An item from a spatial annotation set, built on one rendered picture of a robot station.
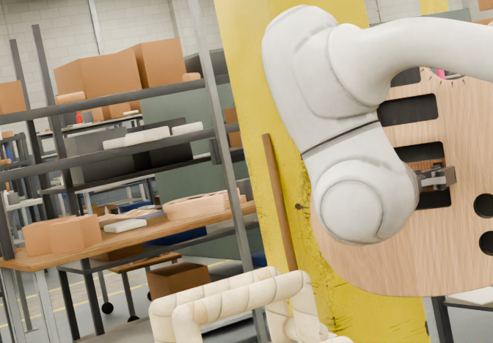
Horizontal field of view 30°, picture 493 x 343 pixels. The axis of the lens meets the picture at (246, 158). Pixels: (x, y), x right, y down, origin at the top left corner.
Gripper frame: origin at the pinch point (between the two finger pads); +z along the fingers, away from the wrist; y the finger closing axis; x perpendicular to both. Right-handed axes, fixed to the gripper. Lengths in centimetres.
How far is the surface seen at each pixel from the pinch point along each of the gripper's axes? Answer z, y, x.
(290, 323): -19.7, -16.2, -16.6
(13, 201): 747, -589, -12
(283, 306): -18.4, -17.3, -14.5
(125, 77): 400, -249, 66
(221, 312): -33.4, -20.2, -11.7
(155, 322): -31.5, -30.5, -12.7
